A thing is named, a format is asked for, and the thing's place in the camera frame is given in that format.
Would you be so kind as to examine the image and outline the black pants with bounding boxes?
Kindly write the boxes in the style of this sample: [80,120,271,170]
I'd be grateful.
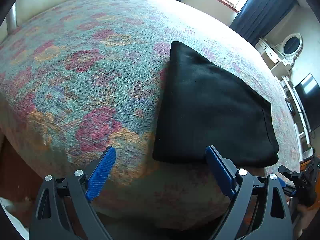
[152,41,279,168]

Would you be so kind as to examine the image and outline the wooden drawer cabinet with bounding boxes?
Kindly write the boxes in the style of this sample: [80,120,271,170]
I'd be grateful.
[300,155,319,171]

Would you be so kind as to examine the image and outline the white tv stand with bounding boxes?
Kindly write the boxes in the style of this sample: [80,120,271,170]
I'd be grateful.
[280,76,314,163]

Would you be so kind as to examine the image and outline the black flat television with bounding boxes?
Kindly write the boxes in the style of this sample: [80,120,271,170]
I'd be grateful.
[295,73,320,132]

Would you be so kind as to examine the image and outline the floral bedspread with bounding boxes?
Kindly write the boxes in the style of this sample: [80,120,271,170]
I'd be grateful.
[1,0,299,229]

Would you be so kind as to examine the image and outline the white vanity dresser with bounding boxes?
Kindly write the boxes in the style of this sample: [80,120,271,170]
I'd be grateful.
[255,38,291,80]

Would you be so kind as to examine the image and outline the oval white-framed mirror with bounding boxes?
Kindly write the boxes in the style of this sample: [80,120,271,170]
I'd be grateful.
[276,33,303,66]

